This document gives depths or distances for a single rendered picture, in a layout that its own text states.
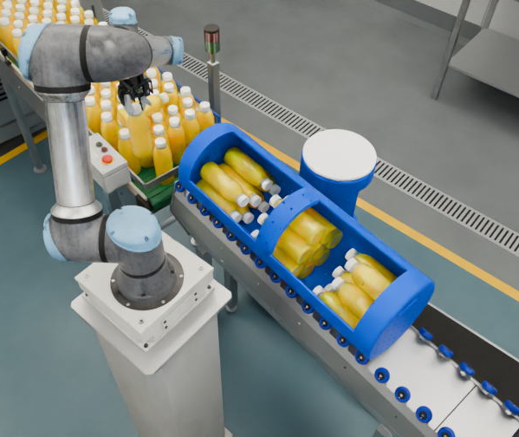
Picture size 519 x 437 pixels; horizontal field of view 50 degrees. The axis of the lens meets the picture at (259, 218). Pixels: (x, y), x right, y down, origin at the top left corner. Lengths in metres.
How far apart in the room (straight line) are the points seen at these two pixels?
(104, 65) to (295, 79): 3.13
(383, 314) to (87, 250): 0.76
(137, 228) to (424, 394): 0.96
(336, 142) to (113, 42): 1.17
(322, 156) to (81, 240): 1.06
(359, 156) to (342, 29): 2.84
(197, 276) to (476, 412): 0.88
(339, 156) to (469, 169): 1.80
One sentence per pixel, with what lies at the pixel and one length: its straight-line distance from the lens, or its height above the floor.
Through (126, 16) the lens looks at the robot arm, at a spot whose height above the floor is 1.64.
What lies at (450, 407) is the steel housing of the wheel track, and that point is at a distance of 1.74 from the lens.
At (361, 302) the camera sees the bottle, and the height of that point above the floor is 1.14.
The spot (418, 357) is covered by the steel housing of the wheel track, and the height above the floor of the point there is 0.93.
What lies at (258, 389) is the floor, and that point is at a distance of 2.66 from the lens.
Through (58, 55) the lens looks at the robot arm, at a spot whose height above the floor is 1.82.
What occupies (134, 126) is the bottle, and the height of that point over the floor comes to 1.24.
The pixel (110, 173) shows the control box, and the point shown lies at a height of 1.08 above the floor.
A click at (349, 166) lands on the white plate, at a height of 1.04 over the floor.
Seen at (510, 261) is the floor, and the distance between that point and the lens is 3.37.
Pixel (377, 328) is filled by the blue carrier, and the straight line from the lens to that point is 1.50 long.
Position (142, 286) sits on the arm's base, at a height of 1.30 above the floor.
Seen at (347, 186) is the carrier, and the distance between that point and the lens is 2.04.
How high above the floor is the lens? 2.45
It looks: 50 degrees down
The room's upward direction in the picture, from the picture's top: 2 degrees clockwise
